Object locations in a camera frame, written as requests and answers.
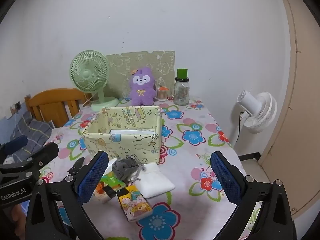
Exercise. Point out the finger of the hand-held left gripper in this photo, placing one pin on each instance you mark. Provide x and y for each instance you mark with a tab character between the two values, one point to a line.
15	145
42	153

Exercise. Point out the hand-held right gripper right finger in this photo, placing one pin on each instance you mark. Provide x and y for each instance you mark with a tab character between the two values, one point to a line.
225	177

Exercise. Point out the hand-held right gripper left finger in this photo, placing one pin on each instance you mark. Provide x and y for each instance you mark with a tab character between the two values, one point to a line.
92	177

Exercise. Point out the green orange tissue packet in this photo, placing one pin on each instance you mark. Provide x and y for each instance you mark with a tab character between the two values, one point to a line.
110	185

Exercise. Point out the black plastic bag bundle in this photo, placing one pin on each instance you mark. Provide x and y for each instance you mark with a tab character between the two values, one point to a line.
76	166

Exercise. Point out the yellow printed storage box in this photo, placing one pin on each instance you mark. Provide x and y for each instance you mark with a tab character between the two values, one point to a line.
125	147

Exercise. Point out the yellow cartoon tissue packet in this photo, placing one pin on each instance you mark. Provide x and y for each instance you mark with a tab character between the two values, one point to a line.
135	205

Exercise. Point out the white towel pack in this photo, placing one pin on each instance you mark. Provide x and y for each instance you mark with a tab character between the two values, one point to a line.
155	182

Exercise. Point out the grey plaid cloth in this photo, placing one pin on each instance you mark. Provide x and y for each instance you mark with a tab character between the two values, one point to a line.
32	127

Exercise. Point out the wooden chair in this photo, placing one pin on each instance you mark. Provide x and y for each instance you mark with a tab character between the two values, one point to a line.
50	102

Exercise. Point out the white flat packet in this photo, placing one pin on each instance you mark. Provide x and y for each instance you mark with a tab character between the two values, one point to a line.
132	132

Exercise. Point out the white standing fan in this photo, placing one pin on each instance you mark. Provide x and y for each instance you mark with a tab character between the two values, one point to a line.
260	110

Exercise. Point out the green desk fan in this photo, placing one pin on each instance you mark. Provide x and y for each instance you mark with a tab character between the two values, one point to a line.
86	73

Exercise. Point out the glass jar with black lid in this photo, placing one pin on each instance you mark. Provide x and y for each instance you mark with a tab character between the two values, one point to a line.
181	92

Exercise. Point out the purple plush toy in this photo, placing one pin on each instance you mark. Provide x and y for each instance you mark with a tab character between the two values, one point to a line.
141	87

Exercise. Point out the beige wardrobe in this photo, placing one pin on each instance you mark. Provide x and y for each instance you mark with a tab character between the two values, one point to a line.
300	105

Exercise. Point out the cotton swab jar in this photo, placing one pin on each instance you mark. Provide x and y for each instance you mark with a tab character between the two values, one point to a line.
162	93

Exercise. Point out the green plastic cup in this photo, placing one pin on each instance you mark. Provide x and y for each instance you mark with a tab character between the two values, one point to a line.
182	73

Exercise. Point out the green printed cardboard sheet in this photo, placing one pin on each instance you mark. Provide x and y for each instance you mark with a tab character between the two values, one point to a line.
120	62

